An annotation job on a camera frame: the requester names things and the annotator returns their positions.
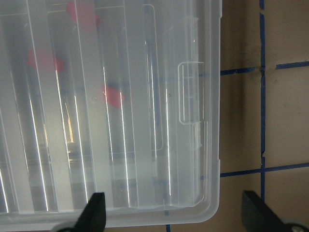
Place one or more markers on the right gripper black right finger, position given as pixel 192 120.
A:
pixel 256 216

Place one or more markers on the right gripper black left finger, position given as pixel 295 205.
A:
pixel 93 217

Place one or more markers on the clear plastic box lid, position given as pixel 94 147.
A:
pixel 156 158

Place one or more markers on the red block in box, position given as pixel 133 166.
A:
pixel 44 60
pixel 113 97
pixel 81 12

